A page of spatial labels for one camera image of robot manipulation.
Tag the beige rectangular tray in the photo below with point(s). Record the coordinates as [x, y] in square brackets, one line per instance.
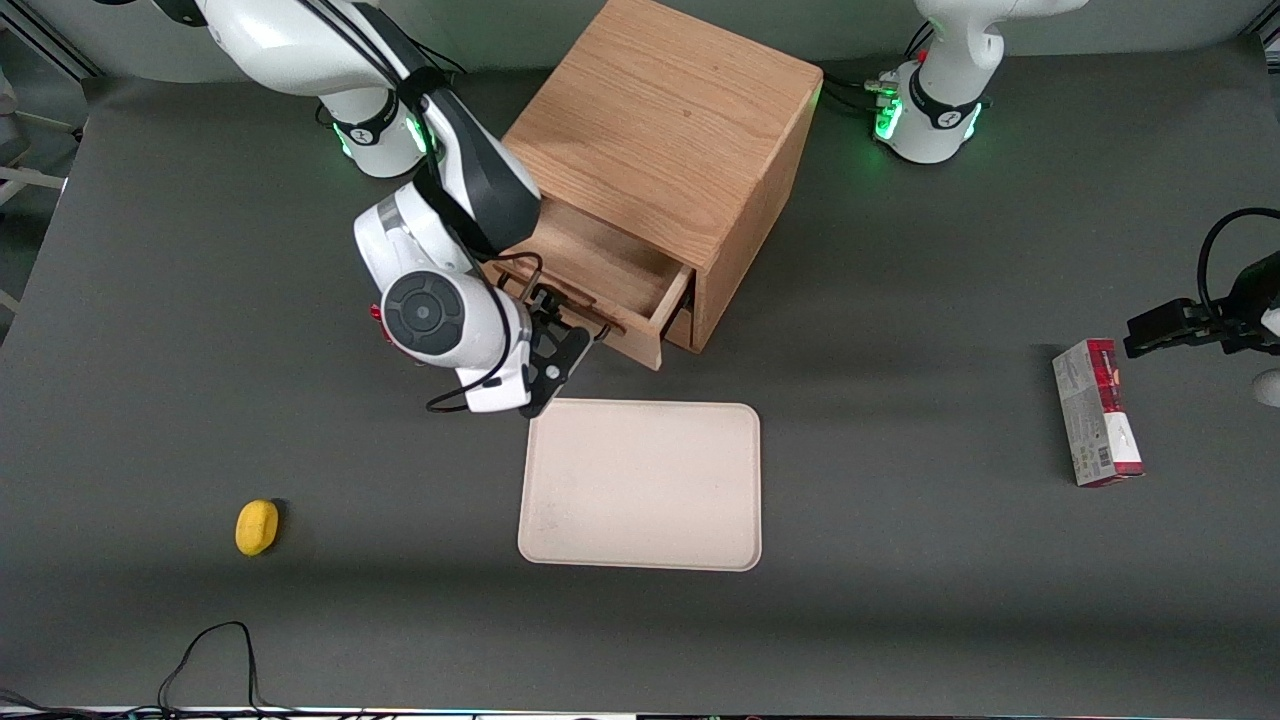
[650, 490]

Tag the small red bottle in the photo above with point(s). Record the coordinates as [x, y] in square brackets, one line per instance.
[377, 313]

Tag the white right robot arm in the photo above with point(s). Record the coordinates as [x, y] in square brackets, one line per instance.
[300, 50]

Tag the yellow lemon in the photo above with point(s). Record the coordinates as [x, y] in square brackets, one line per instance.
[256, 527]

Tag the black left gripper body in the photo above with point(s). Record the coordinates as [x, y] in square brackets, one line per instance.
[1243, 312]

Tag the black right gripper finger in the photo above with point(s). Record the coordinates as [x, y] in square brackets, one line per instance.
[542, 303]
[578, 332]

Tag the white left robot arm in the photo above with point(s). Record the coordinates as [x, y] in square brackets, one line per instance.
[945, 90]

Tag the grey metal frame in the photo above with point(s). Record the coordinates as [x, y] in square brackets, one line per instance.
[50, 45]

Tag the red tartan shortbread box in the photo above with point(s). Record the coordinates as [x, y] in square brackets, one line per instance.
[1090, 420]

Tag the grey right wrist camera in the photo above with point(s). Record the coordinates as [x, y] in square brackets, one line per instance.
[495, 392]

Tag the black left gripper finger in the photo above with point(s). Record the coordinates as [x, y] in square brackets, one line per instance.
[1213, 327]
[1160, 330]

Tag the wooden drawer cabinet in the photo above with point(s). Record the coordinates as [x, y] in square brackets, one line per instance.
[660, 110]

